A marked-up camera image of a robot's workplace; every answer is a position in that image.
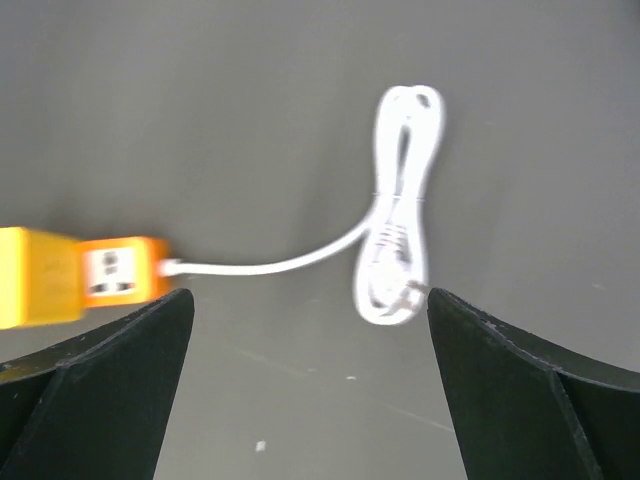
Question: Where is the white coiled power cord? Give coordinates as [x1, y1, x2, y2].
[162, 84, 447, 327]

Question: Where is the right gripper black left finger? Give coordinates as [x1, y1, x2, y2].
[1, 289, 194, 480]

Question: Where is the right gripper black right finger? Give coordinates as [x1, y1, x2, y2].
[427, 288, 639, 480]

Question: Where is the orange power strip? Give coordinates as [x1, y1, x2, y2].
[79, 236, 171, 308]

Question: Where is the yellow cube plug adapter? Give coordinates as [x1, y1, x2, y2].
[1, 227, 84, 330]

